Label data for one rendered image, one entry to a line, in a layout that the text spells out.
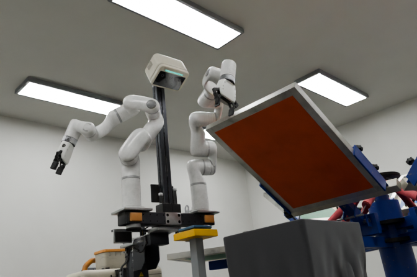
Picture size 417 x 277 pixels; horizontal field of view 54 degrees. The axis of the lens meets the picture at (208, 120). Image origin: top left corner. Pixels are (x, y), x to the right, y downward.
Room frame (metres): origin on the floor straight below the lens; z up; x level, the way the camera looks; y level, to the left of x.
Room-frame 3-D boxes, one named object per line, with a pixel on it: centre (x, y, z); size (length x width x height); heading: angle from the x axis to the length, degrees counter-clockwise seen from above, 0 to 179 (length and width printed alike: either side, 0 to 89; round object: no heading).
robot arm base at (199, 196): (2.35, 0.11, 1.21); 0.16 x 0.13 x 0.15; 42
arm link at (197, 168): (2.34, 0.09, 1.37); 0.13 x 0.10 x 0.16; 113
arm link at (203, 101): (2.14, -0.02, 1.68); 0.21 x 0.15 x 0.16; 23
